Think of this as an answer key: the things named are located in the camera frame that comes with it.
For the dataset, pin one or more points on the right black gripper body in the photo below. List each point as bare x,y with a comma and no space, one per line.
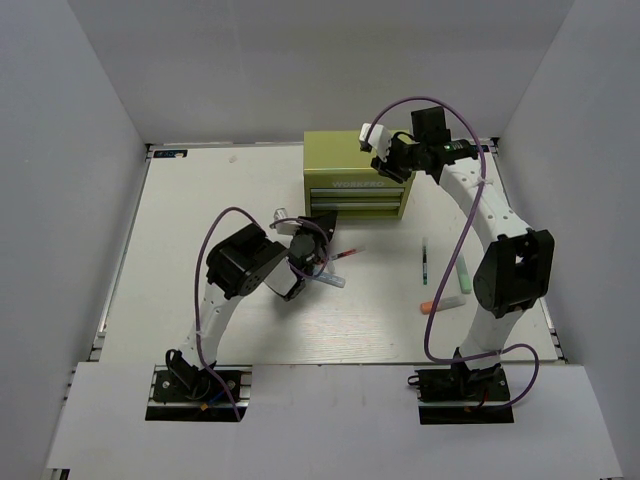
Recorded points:
404,158

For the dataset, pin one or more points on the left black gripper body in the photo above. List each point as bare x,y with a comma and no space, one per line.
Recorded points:
318,237

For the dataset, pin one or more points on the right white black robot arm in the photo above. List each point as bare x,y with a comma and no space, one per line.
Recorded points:
514,272

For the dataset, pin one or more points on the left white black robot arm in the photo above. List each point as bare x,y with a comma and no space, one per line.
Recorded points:
232,270

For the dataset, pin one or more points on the red gel pen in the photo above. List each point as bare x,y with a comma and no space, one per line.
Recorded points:
346,253

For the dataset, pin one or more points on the blue highlighter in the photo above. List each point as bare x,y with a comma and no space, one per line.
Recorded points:
331,279

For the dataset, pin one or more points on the green metal drawer chest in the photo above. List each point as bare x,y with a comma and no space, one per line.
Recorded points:
338,178

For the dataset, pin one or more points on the green gel pen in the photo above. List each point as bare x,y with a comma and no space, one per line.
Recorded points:
424,261

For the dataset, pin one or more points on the green highlighter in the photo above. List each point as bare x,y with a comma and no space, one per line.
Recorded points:
464,279

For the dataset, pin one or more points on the orange highlighter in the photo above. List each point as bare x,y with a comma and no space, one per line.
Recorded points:
445,303

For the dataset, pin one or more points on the left blue corner label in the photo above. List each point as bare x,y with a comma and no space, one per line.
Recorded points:
169,154

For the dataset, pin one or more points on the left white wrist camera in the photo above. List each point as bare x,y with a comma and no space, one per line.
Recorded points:
282,223

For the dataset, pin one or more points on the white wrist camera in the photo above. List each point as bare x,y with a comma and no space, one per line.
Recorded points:
375,138
282,223

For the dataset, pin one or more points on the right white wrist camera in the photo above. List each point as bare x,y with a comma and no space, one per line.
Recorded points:
375,138

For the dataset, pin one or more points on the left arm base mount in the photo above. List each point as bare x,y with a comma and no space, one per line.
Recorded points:
171,401

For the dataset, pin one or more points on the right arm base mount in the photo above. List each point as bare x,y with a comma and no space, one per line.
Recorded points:
456,396

